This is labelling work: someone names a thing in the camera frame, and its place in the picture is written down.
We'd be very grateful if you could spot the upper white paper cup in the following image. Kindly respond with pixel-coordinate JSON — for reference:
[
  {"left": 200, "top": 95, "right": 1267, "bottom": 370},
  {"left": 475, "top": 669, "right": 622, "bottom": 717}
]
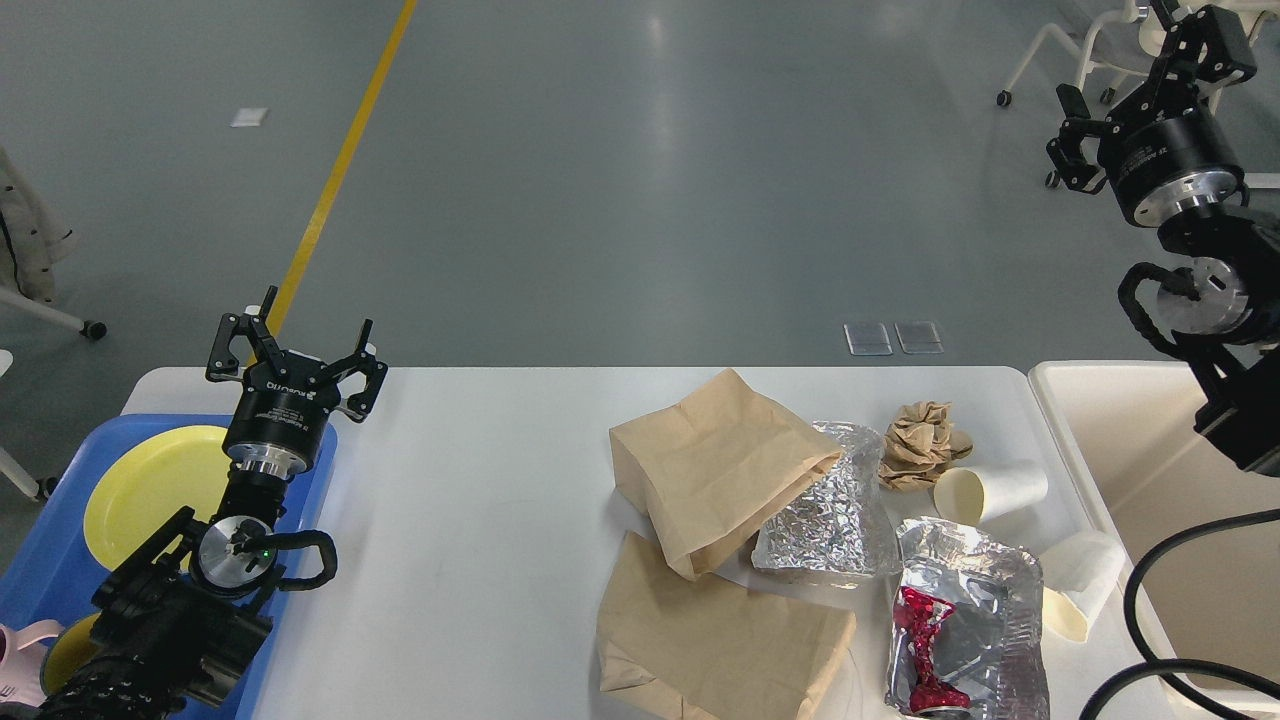
[{"left": 932, "top": 461, "right": 1048, "bottom": 527}]

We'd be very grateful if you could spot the teal green mug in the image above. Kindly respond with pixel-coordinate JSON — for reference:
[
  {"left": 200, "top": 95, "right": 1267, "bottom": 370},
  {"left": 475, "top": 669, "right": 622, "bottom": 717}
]
[{"left": 40, "top": 612, "right": 101, "bottom": 696}]

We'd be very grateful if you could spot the blue plastic tray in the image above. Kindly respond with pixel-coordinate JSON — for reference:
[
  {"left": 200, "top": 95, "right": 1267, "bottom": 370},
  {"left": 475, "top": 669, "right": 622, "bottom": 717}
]
[{"left": 1, "top": 414, "right": 339, "bottom": 719}]

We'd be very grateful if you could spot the crumpled aluminium foil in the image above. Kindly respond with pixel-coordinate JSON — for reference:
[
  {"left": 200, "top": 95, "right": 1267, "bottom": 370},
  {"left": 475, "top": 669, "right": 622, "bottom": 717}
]
[{"left": 750, "top": 421, "right": 902, "bottom": 588}]

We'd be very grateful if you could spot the white polka-dot cloth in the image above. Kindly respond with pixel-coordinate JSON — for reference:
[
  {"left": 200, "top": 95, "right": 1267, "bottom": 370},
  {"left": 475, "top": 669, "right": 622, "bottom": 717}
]
[{"left": 1, "top": 151, "right": 78, "bottom": 304}]

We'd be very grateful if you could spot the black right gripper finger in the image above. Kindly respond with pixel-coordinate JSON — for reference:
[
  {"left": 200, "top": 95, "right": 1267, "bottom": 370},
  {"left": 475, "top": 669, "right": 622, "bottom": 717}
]
[
  {"left": 1046, "top": 85, "right": 1116, "bottom": 195},
  {"left": 1140, "top": 1, "right": 1258, "bottom": 117}
]

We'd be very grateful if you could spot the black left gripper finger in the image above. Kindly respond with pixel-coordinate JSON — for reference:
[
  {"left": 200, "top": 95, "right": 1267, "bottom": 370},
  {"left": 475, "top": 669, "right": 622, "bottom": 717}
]
[
  {"left": 205, "top": 286, "right": 311, "bottom": 386},
  {"left": 305, "top": 319, "right": 389, "bottom": 423}
]

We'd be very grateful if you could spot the white chair leg with caster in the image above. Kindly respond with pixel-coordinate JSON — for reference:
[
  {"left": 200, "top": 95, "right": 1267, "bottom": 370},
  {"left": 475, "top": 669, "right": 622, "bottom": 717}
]
[{"left": 1, "top": 287, "right": 108, "bottom": 342}]

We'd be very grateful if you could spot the yellow plastic plate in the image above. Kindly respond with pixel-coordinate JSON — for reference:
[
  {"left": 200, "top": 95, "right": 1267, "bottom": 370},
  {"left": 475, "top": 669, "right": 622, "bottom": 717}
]
[{"left": 83, "top": 424, "right": 230, "bottom": 570}]

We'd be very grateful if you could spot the white bar on floor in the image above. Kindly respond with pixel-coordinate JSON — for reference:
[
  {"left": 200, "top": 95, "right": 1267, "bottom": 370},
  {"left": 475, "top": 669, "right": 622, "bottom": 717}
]
[{"left": 1244, "top": 172, "right": 1280, "bottom": 191}]

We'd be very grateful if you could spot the pink mug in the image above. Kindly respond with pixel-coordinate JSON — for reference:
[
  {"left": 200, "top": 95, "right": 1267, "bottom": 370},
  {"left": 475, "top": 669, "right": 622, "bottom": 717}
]
[{"left": 1, "top": 619, "right": 64, "bottom": 707}]

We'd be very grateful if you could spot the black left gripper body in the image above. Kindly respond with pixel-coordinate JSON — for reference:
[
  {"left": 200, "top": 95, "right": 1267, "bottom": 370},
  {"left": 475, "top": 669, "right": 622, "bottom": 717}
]
[{"left": 221, "top": 377, "right": 340, "bottom": 480}]

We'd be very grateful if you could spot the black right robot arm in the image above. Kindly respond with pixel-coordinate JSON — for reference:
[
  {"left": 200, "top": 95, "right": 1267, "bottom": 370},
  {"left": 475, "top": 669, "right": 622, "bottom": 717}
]
[{"left": 1046, "top": 1, "right": 1279, "bottom": 477}]

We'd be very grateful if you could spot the metal floor socket plate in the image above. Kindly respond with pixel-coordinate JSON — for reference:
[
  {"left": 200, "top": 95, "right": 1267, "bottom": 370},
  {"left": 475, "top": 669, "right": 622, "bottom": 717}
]
[{"left": 844, "top": 322, "right": 945, "bottom": 357}]

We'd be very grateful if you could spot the white rolling chair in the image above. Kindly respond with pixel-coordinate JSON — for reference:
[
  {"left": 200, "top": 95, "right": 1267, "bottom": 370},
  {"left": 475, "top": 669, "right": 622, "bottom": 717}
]
[{"left": 996, "top": 1, "right": 1277, "bottom": 205}]

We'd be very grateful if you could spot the beige plastic bin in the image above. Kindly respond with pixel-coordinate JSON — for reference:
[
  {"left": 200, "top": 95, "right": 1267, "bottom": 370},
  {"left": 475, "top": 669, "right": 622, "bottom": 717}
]
[{"left": 1029, "top": 361, "right": 1279, "bottom": 680}]

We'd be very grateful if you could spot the red foil snack wrapper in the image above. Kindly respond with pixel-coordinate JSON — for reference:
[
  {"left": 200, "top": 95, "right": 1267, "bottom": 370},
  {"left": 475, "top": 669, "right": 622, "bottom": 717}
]
[{"left": 884, "top": 518, "right": 1051, "bottom": 719}]

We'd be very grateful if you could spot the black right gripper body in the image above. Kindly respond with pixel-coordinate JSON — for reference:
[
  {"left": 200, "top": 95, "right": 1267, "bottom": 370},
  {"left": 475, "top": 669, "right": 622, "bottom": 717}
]
[{"left": 1098, "top": 100, "right": 1245, "bottom": 228}]

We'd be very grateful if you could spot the white paper cup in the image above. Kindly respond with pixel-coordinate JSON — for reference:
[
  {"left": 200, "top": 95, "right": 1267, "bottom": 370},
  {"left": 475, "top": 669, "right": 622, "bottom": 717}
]
[
  {"left": 932, "top": 461, "right": 1048, "bottom": 527},
  {"left": 1039, "top": 530, "right": 1126, "bottom": 644}
]

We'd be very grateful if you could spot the lower white paper cup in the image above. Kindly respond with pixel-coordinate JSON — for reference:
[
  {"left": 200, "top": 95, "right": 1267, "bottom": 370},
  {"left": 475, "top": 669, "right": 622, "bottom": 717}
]
[{"left": 1039, "top": 530, "right": 1126, "bottom": 644}]

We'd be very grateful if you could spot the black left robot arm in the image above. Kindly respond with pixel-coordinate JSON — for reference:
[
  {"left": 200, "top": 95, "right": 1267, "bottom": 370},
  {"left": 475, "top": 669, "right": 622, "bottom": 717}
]
[{"left": 3, "top": 287, "right": 389, "bottom": 719}]

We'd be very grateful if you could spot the crumpled brown paper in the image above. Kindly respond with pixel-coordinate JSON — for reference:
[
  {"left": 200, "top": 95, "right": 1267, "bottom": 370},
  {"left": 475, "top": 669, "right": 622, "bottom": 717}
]
[{"left": 878, "top": 401, "right": 974, "bottom": 492}]

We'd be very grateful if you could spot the brown paper bag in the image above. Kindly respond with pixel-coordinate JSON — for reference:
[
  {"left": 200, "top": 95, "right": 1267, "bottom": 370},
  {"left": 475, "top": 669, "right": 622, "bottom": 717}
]
[
  {"left": 609, "top": 369, "right": 844, "bottom": 582},
  {"left": 595, "top": 532, "right": 858, "bottom": 719}
]

